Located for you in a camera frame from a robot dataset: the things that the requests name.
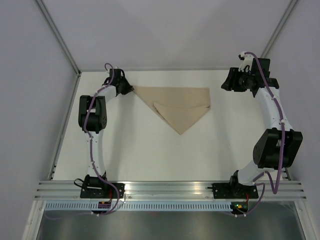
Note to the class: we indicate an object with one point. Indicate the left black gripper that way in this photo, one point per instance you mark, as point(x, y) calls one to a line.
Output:
point(129, 88)

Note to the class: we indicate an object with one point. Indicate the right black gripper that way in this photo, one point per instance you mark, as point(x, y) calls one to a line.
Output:
point(234, 74)

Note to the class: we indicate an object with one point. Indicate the beige cloth napkin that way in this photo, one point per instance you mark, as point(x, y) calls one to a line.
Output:
point(179, 107)

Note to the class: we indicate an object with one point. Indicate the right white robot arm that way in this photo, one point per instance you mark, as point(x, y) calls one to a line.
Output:
point(278, 146)

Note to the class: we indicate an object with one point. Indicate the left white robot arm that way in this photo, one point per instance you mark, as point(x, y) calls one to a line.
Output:
point(92, 119)

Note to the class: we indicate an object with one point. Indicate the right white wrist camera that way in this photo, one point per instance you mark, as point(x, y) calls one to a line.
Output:
point(247, 59)

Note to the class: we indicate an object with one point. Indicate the right aluminium frame post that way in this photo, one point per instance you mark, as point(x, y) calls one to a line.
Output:
point(272, 24)

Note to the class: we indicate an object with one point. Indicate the aluminium frame post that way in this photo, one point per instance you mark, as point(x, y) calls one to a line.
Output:
point(272, 24)
point(57, 35)

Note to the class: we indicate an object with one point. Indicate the left aluminium frame post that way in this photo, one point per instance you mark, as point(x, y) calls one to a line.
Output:
point(57, 35)

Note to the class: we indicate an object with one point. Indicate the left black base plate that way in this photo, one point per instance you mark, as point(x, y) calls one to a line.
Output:
point(107, 192)

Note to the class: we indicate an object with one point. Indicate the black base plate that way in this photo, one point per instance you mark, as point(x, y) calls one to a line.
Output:
point(238, 191)
point(107, 192)

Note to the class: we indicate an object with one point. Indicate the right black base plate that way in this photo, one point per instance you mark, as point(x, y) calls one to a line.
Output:
point(238, 191)

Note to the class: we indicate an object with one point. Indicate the white slotted cable duct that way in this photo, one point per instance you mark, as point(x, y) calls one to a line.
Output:
point(218, 206)

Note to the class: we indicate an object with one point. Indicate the aluminium front rail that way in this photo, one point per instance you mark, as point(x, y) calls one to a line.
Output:
point(170, 191)

